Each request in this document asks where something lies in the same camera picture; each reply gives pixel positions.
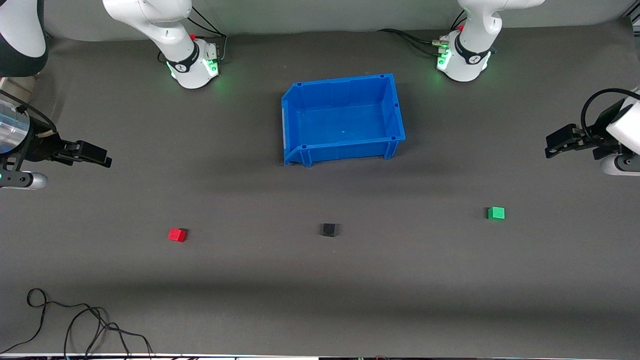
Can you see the beige plastic crate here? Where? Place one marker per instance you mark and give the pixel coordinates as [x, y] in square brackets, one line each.
[12, 86]

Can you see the small green cube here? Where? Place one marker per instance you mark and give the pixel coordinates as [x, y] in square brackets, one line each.
[496, 213]

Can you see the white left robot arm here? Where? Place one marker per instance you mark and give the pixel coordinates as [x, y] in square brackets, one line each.
[472, 45]

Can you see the blue plastic bin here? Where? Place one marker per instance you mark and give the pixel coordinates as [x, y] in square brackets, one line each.
[345, 125]

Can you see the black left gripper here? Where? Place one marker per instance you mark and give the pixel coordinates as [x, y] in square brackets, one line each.
[593, 139]

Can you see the dark grey table mat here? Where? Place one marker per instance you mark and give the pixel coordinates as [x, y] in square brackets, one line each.
[320, 300]

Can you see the small red cube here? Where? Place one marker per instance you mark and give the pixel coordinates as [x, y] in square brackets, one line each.
[176, 235]

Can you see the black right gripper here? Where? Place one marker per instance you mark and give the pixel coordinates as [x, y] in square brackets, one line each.
[41, 148]

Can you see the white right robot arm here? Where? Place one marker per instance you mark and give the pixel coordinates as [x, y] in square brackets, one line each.
[170, 35]

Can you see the small black cube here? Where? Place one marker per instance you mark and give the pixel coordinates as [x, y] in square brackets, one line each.
[328, 230]

